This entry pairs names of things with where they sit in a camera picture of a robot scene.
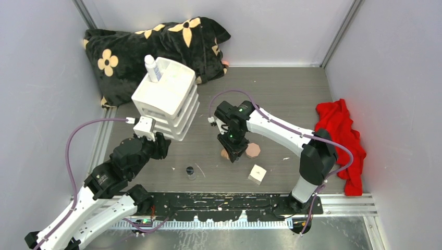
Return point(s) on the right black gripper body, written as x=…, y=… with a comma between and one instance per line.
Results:
x=234, y=141

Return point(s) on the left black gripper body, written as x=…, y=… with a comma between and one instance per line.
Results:
x=156, y=149

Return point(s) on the tan foundation bottle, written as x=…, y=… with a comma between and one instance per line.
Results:
x=224, y=154

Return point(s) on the clear jar black lid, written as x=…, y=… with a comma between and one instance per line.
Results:
x=191, y=173

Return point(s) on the white plastic drawer organizer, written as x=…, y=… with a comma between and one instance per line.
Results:
x=172, y=102

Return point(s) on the white plastic bottle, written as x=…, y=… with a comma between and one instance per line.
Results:
x=152, y=68

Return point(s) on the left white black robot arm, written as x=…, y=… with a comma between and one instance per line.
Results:
x=79, y=224

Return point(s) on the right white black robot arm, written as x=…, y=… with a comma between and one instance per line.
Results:
x=315, y=150

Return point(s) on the pink octagonal compact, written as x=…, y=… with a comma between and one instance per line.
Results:
x=253, y=150

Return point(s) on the white cube box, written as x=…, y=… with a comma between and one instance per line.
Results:
x=257, y=174

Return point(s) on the small green circuit board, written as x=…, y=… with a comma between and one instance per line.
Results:
x=143, y=223

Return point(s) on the black floral plush blanket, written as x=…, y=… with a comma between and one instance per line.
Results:
x=117, y=57

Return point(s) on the red cloth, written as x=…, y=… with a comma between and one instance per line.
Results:
x=335, y=118

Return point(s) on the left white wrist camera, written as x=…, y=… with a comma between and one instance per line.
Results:
x=144, y=127

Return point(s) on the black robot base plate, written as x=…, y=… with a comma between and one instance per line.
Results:
x=221, y=207

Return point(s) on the aluminium frame rail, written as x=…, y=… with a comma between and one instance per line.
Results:
x=334, y=205

